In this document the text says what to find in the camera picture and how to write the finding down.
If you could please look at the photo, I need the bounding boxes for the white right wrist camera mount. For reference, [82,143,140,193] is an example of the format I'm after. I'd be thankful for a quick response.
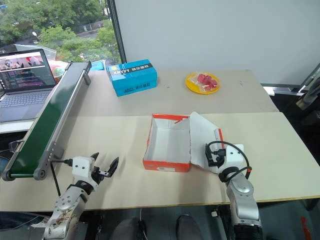
[224,143,245,168]

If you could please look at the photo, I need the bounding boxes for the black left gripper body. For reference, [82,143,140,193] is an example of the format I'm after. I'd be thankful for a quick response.
[91,164,111,186]

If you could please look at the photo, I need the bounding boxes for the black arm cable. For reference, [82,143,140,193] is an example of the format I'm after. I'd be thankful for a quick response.
[50,158,74,198]
[207,140,252,180]

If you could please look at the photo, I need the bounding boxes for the black window pillar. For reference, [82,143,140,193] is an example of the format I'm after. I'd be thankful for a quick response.
[106,0,128,65]

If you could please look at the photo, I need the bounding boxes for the orange shoe box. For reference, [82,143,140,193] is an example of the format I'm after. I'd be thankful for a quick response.
[142,111,223,174]

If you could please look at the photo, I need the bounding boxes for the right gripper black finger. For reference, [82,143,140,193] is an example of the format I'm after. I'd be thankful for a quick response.
[205,142,214,161]

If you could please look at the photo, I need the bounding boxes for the green belt conveyor grey frame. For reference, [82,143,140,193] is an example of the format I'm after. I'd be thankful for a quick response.
[1,60,93,181]

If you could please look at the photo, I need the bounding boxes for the grey open laptop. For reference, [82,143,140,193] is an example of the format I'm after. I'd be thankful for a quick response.
[0,48,58,123]

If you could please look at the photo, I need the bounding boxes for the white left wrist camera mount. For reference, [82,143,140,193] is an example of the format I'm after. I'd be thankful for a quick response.
[71,156,99,189]

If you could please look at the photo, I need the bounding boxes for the grey partition base rail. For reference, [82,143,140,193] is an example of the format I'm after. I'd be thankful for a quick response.
[260,83,306,96]

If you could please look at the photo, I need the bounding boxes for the blue cardboard box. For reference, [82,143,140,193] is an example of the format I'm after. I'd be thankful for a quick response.
[106,59,159,98]

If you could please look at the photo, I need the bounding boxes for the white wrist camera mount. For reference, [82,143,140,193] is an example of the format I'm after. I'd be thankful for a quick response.
[71,156,99,189]
[224,143,245,168]

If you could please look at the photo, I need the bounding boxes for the yellow round plate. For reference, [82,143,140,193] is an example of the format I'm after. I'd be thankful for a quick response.
[185,72,221,95]

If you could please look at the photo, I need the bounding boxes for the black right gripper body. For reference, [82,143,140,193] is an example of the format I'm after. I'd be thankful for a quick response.
[208,154,226,168]

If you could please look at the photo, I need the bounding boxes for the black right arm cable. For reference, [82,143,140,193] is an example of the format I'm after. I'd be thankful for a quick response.
[207,140,252,180]

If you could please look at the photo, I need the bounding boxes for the dark equipment stand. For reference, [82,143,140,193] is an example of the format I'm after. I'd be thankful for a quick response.
[295,62,320,127]

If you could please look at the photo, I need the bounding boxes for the small blue carton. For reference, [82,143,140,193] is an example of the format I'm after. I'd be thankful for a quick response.
[90,59,106,72]

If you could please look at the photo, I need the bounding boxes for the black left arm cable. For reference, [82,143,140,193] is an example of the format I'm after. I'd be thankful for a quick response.
[50,158,74,198]

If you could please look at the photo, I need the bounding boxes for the clear bag of red sweets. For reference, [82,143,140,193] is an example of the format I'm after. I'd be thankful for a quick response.
[189,72,221,91]

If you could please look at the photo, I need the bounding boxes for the dark rounded shape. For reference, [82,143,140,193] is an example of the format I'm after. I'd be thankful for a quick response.
[175,213,204,240]
[115,216,141,240]

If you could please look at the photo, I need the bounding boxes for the red green packet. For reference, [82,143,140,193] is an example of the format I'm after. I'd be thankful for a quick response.
[48,59,69,84]

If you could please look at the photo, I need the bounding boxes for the white partition panel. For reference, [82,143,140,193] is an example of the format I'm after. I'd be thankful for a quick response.
[113,0,320,86]

